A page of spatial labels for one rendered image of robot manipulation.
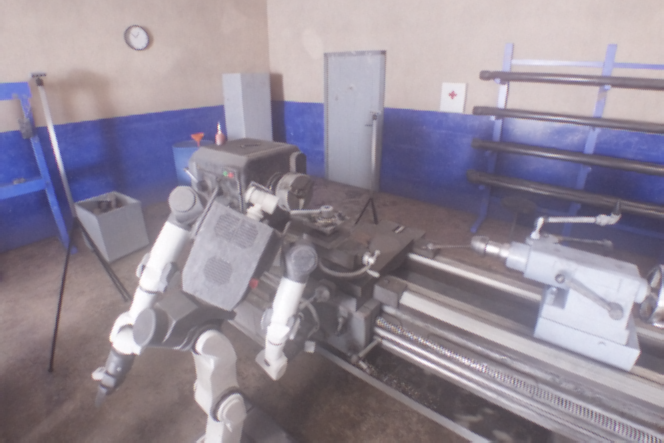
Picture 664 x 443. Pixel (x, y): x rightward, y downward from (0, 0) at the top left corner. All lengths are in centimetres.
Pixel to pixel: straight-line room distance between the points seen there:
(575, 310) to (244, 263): 120
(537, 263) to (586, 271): 17
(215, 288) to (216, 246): 13
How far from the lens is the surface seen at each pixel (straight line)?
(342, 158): 545
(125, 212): 379
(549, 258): 144
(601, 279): 146
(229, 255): 100
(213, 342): 118
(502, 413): 181
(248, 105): 545
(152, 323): 108
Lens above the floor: 179
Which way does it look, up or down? 21 degrees down
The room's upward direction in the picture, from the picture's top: straight up
